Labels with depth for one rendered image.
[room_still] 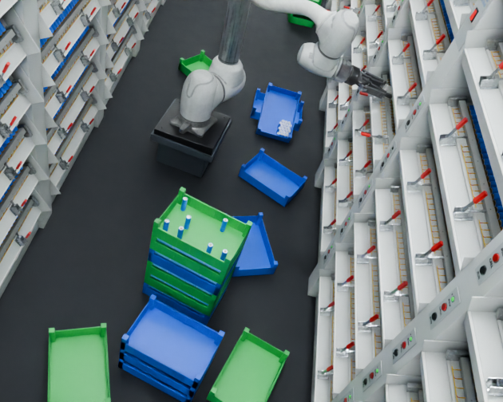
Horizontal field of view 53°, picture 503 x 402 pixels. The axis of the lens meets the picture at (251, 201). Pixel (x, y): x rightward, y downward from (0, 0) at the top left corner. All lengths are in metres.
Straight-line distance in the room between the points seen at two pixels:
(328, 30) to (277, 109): 1.20
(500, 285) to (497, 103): 0.46
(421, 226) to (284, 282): 1.01
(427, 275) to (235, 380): 0.98
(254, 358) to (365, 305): 0.60
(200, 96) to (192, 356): 1.16
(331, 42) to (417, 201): 0.70
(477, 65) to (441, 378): 0.77
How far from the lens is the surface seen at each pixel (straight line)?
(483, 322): 1.12
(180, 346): 1.91
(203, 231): 1.89
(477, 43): 1.52
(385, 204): 1.77
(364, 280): 1.78
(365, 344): 1.65
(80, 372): 2.03
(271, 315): 2.24
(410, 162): 1.66
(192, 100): 2.41
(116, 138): 2.76
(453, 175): 1.38
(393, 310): 1.51
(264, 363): 2.13
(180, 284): 1.99
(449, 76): 1.56
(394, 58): 2.11
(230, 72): 2.51
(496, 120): 1.27
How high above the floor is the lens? 1.88
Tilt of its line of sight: 47 degrees down
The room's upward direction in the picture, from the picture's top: 21 degrees clockwise
